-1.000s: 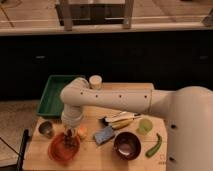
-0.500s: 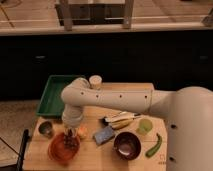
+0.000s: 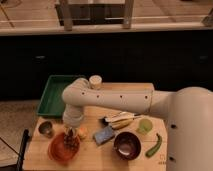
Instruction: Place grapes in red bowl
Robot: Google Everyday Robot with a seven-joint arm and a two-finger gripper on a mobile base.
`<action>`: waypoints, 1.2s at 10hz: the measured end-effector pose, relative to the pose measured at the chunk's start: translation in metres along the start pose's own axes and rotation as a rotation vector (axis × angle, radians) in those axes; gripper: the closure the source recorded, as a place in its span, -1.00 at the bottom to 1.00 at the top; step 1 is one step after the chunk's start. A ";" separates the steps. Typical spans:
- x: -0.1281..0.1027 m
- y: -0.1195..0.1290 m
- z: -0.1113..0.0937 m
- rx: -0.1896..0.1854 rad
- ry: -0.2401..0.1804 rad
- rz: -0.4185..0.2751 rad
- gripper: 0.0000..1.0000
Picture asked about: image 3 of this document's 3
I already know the green cucumber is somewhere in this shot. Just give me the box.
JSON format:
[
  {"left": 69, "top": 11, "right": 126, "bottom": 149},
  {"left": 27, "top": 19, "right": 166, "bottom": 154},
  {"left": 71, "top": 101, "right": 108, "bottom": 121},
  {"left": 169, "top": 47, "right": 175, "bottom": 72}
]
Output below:
[{"left": 145, "top": 134, "right": 162, "bottom": 158}]

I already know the blue sponge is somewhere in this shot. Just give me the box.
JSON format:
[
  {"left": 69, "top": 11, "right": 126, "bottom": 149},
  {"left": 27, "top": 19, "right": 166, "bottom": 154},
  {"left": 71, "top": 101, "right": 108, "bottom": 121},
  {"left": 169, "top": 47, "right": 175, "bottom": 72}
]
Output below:
[{"left": 93, "top": 126, "right": 115, "bottom": 145}]

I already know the red bowl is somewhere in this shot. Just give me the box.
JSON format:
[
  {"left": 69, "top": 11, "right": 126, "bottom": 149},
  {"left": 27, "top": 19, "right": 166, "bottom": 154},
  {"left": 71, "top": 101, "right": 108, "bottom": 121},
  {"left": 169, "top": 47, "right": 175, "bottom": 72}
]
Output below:
[{"left": 47, "top": 132, "right": 80, "bottom": 165}]

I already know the white cylindrical container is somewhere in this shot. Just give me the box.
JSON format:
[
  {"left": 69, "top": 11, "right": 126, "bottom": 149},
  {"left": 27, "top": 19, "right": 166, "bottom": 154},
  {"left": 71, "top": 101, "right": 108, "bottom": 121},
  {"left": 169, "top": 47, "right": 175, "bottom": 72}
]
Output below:
[{"left": 89, "top": 75, "right": 102, "bottom": 90}]

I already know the green plastic tray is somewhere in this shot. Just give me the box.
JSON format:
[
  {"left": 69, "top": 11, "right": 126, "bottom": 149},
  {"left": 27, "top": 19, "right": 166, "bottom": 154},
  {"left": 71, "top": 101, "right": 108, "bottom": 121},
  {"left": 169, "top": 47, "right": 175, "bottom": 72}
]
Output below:
[{"left": 37, "top": 75, "right": 80, "bottom": 118}]

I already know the dark purple grapes bunch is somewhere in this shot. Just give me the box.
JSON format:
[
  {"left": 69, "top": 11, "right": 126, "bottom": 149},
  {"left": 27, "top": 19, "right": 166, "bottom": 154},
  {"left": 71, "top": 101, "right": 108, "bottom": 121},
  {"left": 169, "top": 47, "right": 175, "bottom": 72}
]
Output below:
[{"left": 64, "top": 129, "right": 77, "bottom": 149}]

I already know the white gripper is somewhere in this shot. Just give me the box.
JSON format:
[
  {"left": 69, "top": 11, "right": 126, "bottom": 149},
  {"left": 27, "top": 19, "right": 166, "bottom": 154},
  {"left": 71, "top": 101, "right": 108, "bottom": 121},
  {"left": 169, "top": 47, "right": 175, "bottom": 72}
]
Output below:
[{"left": 62, "top": 105, "right": 84, "bottom": 128}]

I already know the black chair back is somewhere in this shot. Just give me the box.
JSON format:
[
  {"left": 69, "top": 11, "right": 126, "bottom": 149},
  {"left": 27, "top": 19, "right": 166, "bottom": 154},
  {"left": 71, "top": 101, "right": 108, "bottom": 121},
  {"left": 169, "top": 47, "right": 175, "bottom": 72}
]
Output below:
[{"left": 16, "top": 129, "right": 29, "bottom": 171}]

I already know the small metal cup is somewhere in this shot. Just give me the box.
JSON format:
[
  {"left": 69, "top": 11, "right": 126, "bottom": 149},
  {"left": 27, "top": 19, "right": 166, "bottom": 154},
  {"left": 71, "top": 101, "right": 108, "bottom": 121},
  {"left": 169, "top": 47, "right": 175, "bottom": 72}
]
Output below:
[{"left": 38, "top": 121, "right": 54, "bottom": 138}]

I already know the light green cup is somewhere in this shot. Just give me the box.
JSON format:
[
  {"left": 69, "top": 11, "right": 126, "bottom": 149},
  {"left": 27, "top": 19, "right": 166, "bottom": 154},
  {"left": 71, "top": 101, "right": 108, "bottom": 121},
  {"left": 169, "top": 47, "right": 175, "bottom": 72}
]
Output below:
[{"left": 137, "top": 119, "right": 153, "bottom": 135}]

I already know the orange peach fruit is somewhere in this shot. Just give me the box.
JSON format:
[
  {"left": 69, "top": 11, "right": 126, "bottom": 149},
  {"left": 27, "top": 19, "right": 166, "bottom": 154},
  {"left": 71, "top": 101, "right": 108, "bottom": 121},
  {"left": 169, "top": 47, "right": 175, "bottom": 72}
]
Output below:
[{"left": 78, "top": 127, "right": 88, "bottom": 139}]

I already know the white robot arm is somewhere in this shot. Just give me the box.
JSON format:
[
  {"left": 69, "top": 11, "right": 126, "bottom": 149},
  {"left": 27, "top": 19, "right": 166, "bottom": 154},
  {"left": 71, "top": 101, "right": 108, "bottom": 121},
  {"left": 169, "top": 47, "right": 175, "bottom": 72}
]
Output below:
[{"left": 62, "top": 78, "right": 213, "bottom": 171}]

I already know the yellow banana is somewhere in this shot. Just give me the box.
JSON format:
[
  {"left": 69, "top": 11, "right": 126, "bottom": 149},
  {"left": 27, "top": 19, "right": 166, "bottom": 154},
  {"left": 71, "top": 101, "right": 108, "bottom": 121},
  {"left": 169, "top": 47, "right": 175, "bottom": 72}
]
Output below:
[{"left": 110, "top": 119, "right": 133, "bottom": 130}]

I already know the dark purple bowl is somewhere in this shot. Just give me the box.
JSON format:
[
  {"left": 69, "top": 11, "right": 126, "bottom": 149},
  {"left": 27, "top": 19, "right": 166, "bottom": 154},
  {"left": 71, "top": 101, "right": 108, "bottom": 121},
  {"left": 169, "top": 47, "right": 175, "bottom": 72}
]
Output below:
[{"left": 114, "top": 132, "right": 141, "bottom": 160}]

